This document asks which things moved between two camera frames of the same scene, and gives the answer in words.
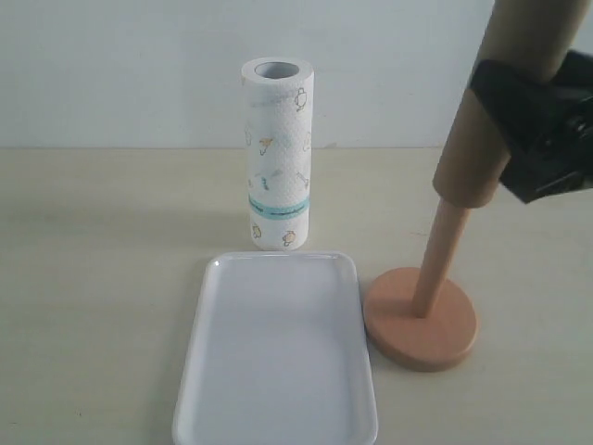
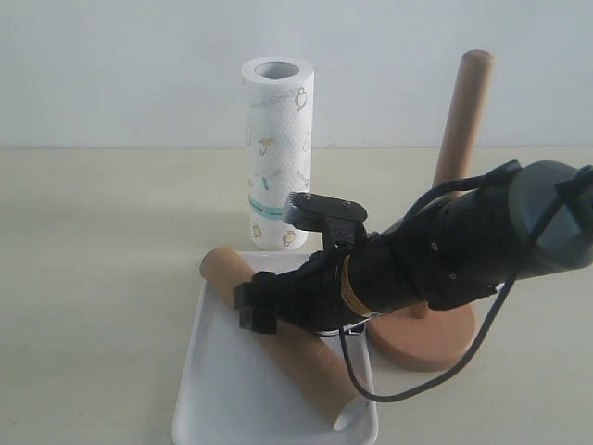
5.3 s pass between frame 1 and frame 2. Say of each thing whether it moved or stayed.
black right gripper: moved
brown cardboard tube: moved
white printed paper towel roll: stayed
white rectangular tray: stayed
